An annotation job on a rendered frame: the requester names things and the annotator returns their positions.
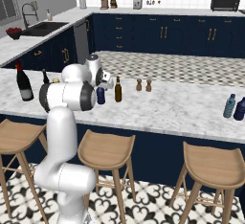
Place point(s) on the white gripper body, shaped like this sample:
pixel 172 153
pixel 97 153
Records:
pixel 109 84

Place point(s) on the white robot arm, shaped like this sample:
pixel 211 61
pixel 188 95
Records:
pixel 60 138

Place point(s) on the brown glass bottle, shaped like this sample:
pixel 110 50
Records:
pixel 118 92

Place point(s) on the dark blue plastic bottle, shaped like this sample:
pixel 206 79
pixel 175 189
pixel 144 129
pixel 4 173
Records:
pixel 240 109
pixel 101 96

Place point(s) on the grey dishwasher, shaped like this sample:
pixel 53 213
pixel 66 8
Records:
pixel 81 42

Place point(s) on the yellow-capped bottle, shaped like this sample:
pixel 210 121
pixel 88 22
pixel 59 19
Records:
pixel 56 80

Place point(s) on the navy sink cupboards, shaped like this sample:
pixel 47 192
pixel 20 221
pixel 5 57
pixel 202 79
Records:
pixel 54 54

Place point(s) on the small dark glass bottle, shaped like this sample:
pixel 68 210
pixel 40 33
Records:
pixel 45 78

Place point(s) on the wooden bar stool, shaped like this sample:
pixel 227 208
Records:
pixel 212 165
pixel 106 149
pixel 17 135

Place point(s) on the dark knife block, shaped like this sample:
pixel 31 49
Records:
pixel 113 2

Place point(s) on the brown coffee machine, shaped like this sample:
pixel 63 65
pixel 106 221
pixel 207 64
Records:
pixel 104 0

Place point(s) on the dark red-capped wine bottle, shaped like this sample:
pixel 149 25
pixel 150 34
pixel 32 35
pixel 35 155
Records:
pixel 24 84

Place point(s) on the navy island counter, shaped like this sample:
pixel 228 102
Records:
pixel 153 157

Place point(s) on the silver toaster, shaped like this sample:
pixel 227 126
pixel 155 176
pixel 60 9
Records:
pixel 138 3

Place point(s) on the white paper towel roll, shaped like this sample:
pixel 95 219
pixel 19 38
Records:
pixel 82 1

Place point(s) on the black sink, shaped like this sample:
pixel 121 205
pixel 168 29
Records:
pixel 41 28

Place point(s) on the navy base cupboards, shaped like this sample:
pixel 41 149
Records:
pixel 185 36

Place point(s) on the beige soap dispenser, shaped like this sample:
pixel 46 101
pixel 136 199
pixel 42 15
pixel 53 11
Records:
pixel 49 16

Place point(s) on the dark bowl of red fruit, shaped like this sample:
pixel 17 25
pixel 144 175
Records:
pixel 14 32

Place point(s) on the grey spring tap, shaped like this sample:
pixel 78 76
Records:
pixel 26 12

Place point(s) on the light blue plastic bottle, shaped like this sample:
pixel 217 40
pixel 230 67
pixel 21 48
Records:
pixel 229 106

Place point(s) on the black toaster oven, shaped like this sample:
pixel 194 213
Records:
pixel 225 3

